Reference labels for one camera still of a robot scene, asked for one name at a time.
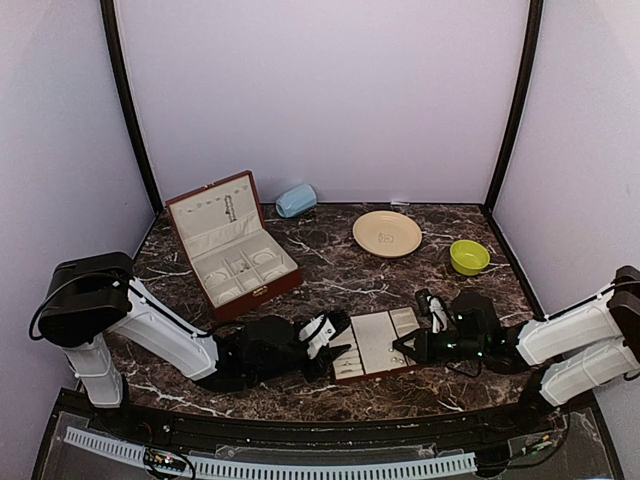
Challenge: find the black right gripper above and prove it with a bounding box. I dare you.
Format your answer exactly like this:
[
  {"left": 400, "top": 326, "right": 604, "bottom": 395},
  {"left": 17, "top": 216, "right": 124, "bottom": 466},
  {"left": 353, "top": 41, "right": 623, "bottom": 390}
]
[{"left": 393, "top": 327, "right": 486, "bottom": 364}]

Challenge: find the red earring tray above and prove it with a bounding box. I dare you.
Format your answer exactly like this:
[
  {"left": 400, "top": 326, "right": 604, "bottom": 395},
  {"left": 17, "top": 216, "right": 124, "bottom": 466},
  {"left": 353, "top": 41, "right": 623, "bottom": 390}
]
[{"left": 329, "top": 307, "right": 419, "bottom": 384}]

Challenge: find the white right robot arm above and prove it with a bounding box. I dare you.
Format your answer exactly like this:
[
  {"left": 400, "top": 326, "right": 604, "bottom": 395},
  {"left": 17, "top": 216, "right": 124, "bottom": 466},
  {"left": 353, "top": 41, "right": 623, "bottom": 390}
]
[{"left": 393, "top": 266, "right": 639, "bottom": 434}]

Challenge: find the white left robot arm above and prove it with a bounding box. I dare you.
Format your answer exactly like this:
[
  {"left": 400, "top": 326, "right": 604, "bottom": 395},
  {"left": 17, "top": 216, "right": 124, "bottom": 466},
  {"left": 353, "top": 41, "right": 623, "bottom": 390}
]
[{"left": 28, "top": 252, "right": 352, "bottom": 436}]

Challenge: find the silver charm jewelry pile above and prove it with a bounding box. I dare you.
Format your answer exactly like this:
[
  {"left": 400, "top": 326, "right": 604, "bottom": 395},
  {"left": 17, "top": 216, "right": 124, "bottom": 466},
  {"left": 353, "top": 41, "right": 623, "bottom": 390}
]
[{"left": 234, "top": 260, "right": 251, "bottom": 274}]

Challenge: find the red wooden jewelry box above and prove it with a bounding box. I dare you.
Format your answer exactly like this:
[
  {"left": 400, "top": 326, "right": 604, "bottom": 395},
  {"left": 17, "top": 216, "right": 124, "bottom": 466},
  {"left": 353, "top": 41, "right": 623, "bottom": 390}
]
[{"left": 167, "top": 171, "right": 302, "bottom": 322}]

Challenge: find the silver bangle right compartment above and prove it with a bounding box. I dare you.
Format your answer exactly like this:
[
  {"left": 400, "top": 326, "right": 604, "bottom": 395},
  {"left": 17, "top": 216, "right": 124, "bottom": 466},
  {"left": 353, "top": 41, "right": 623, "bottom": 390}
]
[{"left": 264, "top": 269, "right": 285, "bottom": 282}]

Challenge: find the silver bangle compartment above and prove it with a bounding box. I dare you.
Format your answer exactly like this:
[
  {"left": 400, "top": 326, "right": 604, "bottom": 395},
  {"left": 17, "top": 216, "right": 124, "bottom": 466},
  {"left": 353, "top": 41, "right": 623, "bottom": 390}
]
[
  {"left": 218, "top": 289, "right": 238, "bottom": 303},
  {"left": 264, "top": 269, "right": 285, "bottom": 282},
  {"left": 252, "top": 250, "right": 276, "bottom": 265},
  {"left": 204, "top": 269, "right": 229, "bottom": 288}
]

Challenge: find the green small bowl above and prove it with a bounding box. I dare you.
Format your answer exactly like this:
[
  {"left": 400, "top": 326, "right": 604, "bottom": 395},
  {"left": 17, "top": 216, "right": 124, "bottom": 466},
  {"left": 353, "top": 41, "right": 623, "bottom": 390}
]
[{"left": 449, "top": 240, "right": 491, "bottom": 276}]

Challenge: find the silver bangle back compartment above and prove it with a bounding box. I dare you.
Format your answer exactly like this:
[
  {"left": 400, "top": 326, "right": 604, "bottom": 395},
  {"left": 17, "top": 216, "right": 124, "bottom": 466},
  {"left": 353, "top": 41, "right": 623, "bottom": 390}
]
[{"left": 252, "top": 250, "right": 276, "bottom": 265}]

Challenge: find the silver bangle front compartment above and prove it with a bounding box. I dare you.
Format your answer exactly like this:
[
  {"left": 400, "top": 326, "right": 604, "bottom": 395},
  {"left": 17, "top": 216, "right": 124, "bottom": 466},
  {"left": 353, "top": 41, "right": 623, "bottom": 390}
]
[{"left": 218, "top": 289, "right": 238, "bottom": 303}]

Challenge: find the cream ceramic plate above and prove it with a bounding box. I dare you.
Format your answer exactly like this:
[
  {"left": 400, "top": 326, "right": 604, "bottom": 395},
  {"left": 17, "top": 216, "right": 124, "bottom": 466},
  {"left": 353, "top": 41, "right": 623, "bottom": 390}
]
[{"left": 352, "top": 211, "right": 422, "bottom": 258}]

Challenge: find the silver bangle left compartment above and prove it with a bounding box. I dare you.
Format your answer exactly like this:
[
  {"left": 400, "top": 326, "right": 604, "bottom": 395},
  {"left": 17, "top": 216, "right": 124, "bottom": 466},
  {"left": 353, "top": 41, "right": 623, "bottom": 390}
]
[{"left": 204, "top": 269, "right": 229, "bottom": 288}]

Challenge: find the light blue cup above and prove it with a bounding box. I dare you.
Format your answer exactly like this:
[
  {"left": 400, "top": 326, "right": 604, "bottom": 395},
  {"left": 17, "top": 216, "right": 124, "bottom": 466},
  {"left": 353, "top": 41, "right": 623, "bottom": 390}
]
[{"left": 275, "top": 184, "right": 317, "bottom": 218}]

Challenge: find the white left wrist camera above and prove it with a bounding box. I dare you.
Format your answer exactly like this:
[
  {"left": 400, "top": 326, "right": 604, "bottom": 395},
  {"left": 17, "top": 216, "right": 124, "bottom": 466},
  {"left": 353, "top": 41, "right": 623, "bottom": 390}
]
[{"left": 298, "top": 310, "right": 351, "bottom": 360}]

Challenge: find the white slotted cable duct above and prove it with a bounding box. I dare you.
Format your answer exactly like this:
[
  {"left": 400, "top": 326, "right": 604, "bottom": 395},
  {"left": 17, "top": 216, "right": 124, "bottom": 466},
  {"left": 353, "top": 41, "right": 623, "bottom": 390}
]
[{"left": 63, "top": 427, "right": 477, "bottom": 479}]

